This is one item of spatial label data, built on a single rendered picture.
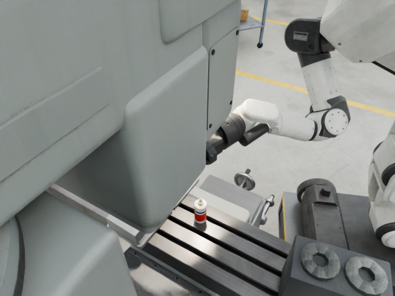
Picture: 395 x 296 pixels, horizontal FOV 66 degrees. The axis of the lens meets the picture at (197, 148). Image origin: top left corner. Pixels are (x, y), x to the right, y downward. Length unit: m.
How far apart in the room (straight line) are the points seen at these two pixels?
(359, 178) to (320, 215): 1.19
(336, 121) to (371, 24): 0.28
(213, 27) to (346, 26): 0.45
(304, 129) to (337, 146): 1.97
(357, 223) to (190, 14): 1.39
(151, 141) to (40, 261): 0.17
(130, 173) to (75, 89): 0.16
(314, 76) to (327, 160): 1.80
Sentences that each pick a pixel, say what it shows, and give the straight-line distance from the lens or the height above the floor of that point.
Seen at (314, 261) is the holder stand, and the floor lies 1.09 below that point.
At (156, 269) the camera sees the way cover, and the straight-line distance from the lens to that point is 1.06.
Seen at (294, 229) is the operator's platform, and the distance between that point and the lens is 1.71.
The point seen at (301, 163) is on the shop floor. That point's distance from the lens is 2.64.
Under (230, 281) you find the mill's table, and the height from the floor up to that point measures 0.90.
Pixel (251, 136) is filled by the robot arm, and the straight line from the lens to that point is 0.86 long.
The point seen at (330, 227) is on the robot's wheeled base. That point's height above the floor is 0.59.
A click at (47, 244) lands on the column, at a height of 1.52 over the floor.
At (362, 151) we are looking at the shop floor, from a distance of 2.97.
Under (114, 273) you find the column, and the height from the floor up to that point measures 1.47.
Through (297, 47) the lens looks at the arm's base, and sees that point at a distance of 1.00.
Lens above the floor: 1.78
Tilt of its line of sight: 42 degrees down
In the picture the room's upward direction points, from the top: straight up
